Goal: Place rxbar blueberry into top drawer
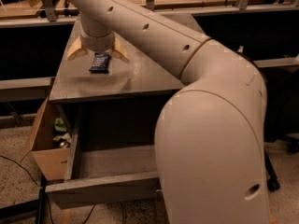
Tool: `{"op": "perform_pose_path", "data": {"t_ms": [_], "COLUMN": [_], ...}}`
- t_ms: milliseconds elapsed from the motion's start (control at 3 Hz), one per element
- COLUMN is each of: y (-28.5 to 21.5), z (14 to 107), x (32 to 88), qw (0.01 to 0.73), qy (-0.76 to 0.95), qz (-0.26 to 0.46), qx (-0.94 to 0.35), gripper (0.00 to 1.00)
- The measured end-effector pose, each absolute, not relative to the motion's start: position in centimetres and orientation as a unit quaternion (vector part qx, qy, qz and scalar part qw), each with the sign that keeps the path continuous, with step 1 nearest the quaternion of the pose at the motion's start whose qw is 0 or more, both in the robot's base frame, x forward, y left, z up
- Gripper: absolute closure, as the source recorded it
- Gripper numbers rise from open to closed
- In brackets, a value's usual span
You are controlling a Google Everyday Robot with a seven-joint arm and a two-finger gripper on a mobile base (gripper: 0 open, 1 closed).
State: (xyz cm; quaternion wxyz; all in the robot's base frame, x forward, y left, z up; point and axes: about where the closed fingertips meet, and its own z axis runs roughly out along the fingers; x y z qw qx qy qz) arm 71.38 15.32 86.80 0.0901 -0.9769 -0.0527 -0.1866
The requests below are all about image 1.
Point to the open grey top drawer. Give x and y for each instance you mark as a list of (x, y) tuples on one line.
[(107, 169)]

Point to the brown cardboard box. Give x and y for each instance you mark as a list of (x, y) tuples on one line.
[(50, 159)]

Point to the green crumpled trash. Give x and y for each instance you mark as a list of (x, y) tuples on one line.
[(59, 125)]

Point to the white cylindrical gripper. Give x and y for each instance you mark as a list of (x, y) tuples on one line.
[(97, 43)]

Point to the dark blue rxbar wrapper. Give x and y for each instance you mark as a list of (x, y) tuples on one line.
[(100, 63)]

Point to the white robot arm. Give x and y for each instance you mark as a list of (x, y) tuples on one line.
[(209, 136)]

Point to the grey wooden cabinet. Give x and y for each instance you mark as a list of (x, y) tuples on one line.
[(74, 83)]

